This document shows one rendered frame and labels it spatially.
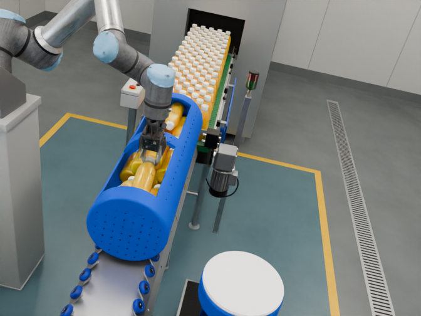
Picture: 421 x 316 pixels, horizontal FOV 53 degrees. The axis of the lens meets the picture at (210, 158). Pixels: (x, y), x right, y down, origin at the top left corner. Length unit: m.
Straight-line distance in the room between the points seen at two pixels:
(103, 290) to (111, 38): 0.82
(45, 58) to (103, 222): 0.98
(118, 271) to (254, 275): 0.48
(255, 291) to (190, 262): 1.49
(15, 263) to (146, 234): 1.25
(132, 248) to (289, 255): 1.84
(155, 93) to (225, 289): 0.68
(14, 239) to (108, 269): 0.97
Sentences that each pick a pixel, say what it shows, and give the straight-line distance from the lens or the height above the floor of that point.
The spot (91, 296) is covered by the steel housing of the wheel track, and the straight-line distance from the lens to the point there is 1.52.
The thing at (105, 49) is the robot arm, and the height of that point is 1.63.
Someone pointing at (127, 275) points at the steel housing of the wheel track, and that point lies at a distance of 1.57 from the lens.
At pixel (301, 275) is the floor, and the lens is 3.09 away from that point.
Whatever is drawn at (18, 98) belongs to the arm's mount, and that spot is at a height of 1.15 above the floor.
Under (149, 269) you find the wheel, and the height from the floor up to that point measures 0.98.
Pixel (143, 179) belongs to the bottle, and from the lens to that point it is 1.51.
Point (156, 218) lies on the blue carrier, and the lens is 1.41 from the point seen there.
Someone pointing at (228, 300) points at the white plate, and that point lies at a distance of 1.41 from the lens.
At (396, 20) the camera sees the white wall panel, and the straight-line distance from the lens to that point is 6.40.
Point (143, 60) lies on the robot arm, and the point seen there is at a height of 1.59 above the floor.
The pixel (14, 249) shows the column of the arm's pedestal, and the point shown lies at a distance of 2.52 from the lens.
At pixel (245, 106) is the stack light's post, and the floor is 1.04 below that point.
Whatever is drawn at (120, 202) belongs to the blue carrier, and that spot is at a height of 1.21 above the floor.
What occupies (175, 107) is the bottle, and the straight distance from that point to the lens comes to 2.07.
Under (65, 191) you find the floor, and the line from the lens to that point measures 3.40.
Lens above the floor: 2.11
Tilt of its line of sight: 32 degrees down
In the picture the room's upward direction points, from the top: 12 degrees clockwise
